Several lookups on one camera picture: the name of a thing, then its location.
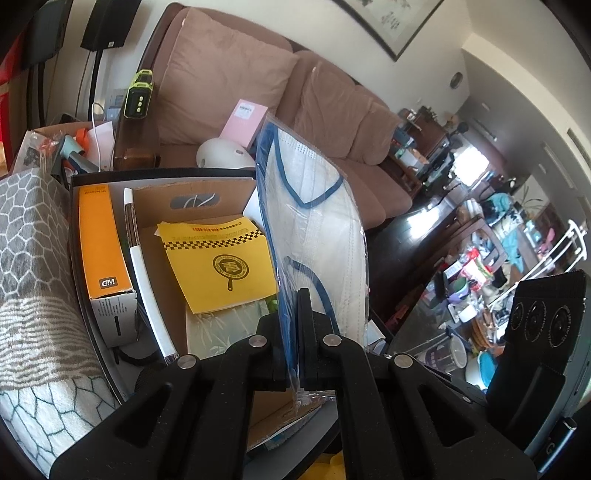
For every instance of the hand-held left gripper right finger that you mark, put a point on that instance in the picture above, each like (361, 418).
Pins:
(307, 350)

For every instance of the grey white patterned blanket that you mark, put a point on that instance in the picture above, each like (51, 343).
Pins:
(37, 277)

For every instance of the blue white carton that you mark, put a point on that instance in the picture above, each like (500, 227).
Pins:
(114, 104)

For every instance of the black speaker stand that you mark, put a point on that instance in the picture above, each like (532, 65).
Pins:
(94, 78)

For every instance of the yellow booklet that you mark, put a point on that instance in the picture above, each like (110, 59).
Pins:
(217, 267)

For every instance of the clear bamboo phone case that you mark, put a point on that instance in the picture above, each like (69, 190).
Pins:
(221, 327)

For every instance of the teal hair dryer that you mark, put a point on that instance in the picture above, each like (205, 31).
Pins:
(69, 145)

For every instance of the clear plastic bag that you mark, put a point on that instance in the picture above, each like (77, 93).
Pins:
(30, 154)

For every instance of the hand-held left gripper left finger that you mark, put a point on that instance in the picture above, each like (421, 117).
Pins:
(279, 350)

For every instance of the brown sofa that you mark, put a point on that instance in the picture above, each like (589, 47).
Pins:
(369, 194)

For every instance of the white dome lamp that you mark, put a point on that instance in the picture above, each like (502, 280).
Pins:
(221, 154)

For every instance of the orange white box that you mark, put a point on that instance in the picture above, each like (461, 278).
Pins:
(99, 240)

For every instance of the green black portable device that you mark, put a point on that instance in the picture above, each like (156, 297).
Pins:
(137, 99)

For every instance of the pink flat box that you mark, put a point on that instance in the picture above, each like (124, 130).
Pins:
(240, 124)

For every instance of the face mask pack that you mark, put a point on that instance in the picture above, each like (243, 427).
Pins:
(318, 230)

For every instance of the white document paper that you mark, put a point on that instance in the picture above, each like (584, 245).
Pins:
(101, 143)

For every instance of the black loudspeaker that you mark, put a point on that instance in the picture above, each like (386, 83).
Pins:
(111, 23)
(46, 32)

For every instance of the wooden cabinet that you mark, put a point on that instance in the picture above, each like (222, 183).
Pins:
(429, 134)

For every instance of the cluttered dining table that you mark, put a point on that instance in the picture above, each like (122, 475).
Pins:
(485, 277)

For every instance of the framed painting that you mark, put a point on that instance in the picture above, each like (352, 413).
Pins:
(392, 18)

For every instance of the medium brown cushion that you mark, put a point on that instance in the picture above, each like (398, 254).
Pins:
(332, 106)

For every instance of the red gift bag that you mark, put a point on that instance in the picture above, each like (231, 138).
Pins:
(7, 64)

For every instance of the brown floor carton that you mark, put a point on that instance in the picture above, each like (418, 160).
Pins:
(51, 129)

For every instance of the round wall clock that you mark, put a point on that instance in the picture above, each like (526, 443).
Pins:
(456, 80)

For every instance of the large brown cushion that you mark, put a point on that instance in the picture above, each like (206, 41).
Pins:
(221, 78)

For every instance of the small brown cushion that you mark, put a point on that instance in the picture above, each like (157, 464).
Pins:
(378, 134)

